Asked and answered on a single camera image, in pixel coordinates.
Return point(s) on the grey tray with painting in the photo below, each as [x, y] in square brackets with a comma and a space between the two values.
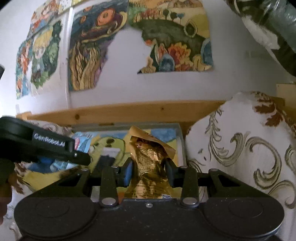
[38, 175]

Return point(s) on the gold foil snack packet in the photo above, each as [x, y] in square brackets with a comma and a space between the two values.
[150, 180]

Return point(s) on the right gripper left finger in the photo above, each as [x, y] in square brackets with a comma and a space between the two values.
[109, 179]

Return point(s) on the floral white bed sheet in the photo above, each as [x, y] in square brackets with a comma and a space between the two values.
[248, 137]

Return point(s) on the starry swirl painting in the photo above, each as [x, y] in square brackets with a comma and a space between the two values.
[93, 29]

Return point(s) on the person's left hand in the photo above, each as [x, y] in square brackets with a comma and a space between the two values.
[6, 195]

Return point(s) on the plastic bag of bedding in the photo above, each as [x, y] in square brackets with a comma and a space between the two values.
[272, 24]

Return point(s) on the blond chibi boy poster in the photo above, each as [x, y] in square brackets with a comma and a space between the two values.
[45, 69]

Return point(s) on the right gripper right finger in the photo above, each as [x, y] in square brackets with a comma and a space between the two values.
[190, 181]

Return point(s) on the anime girl poster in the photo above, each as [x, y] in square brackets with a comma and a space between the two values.
[40, 19]

